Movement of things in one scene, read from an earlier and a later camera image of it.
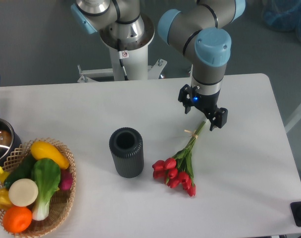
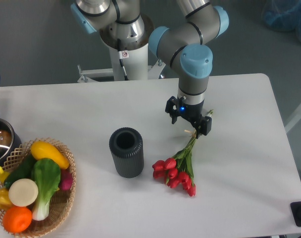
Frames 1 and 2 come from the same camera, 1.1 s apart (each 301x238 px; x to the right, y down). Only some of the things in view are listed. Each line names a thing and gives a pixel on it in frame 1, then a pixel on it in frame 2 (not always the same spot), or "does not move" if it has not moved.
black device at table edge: x=300 y=212 does not move
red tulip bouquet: x=177 y=171 does not move
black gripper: x=206 y=103 to x=176 y=106
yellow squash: x=40 y=150 does not move
